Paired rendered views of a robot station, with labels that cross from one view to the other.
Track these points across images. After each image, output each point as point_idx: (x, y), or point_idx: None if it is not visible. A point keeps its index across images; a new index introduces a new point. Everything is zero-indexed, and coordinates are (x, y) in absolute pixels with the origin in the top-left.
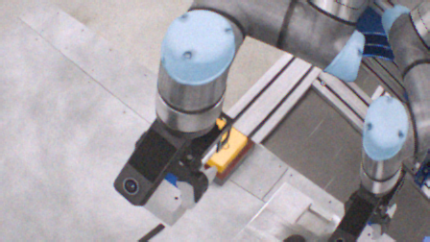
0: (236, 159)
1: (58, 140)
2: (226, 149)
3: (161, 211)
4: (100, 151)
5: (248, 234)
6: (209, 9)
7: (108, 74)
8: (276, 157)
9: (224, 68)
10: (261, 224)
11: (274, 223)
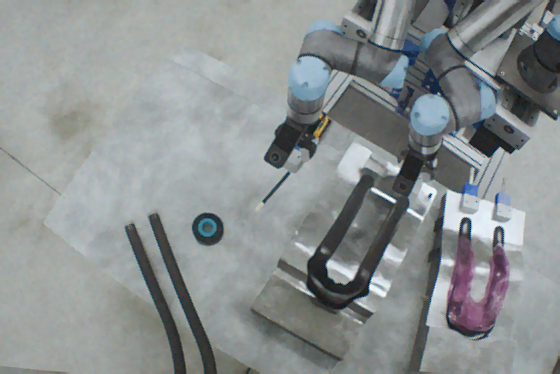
0: (323, 130)
1: (217, 133)
2: None
3: (290, 166)
4: (249, 135)
5: (338, 174)
6: (311, 55)
7: (248, 92)
8: (334, 121)
9: (324, 90)
10: (344, 167)
11: (352, 166)
